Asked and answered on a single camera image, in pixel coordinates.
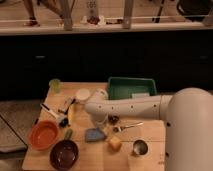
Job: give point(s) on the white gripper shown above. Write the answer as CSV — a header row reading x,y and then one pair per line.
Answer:
x,y
99,122

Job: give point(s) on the blue sponge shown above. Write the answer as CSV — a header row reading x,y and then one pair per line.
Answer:
x,y
94,135

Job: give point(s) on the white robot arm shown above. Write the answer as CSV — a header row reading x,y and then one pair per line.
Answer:
x,y
188,120

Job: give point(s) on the white round container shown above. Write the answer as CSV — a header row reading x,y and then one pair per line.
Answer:
x,y
82,95

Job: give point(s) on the yellow banana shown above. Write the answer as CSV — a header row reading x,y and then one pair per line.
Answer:
x,y
71,114

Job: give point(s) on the black white marker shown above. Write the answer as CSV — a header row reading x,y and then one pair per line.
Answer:
x,y
65,105

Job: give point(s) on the small green object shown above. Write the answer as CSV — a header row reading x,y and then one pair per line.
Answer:
x,y
68,134

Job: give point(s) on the green plastic tray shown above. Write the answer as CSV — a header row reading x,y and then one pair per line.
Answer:
x,y
125,87

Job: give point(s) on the white cloth in tray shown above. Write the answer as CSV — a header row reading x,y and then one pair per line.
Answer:
x,y
140,95

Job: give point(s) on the metal cup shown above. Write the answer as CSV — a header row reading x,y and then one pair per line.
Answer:
x,y
140,147

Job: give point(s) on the dark purple bowl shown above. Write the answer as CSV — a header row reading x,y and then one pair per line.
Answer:
x,y
63,155

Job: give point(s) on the green translucent cup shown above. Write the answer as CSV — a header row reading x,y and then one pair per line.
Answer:
x,y
54,85

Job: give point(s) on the orange bowl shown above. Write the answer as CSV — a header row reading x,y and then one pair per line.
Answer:
x,y
43,135

